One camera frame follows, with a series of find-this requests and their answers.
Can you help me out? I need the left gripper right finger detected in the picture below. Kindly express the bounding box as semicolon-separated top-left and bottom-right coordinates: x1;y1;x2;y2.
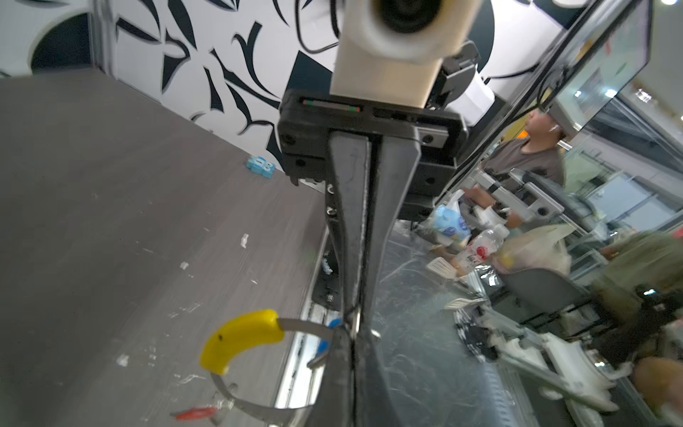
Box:
354;328;402;427

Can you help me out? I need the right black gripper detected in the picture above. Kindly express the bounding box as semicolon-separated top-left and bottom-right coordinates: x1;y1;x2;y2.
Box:
277;89;469;320

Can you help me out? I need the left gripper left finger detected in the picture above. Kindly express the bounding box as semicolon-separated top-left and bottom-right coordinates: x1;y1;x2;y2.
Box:
305;327;353;427

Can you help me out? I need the metal keyring with yellow tag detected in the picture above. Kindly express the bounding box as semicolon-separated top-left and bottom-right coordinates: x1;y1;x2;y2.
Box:
199;309;343;425

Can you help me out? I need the red key tag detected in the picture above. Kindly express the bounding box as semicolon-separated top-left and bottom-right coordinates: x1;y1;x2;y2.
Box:
170;407;220;422

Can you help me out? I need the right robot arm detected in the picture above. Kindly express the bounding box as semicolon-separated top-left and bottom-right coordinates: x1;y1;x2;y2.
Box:
277;39;496;320

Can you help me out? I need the light blue toy block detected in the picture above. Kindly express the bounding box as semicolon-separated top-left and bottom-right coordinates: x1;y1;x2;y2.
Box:
247;156;277;179

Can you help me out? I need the person in grey shirt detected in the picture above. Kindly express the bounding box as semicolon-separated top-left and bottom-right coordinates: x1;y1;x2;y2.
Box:
461;109;567;231

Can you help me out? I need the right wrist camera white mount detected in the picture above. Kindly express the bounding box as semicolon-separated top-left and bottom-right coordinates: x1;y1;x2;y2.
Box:
330;0;481;109

